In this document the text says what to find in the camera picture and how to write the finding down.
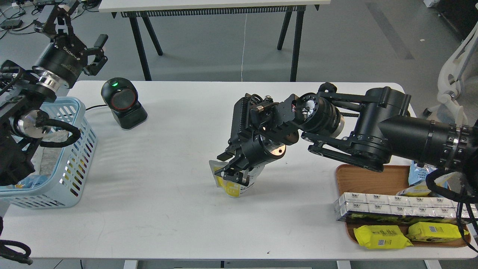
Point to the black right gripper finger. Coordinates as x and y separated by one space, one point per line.
230 155
232 173

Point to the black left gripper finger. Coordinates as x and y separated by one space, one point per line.
54 21
99 56

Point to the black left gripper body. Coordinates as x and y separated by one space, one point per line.
63 57

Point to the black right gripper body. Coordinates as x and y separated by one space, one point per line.
257 151

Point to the yellow white snack pouch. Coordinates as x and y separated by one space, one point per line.
234 190

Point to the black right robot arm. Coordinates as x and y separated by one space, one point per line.
361 130

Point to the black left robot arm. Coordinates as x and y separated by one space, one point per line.
24 126

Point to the light blue plastic basket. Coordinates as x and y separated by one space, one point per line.
65 185

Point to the white snack bag in basket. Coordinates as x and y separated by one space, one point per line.
45 159

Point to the blue snack bag in basket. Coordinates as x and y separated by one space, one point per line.
31 181

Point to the yellow snack pack left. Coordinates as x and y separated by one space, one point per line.
381 237

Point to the yellow snack pack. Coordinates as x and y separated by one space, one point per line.
381 237
433 232

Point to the blue white snack bag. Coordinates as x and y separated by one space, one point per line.
417 184

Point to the yellow snack pack right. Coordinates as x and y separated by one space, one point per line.
433 232

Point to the black barcode scanner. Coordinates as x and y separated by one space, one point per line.
121 96

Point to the black device on floor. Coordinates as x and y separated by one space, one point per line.
10 24

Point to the black legged background table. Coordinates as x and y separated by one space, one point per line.
145 9

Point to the brown wooden tray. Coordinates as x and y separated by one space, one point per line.
393 179

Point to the silver long box pack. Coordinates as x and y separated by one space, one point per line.
353 207

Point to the white office chair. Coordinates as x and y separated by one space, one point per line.
459 73

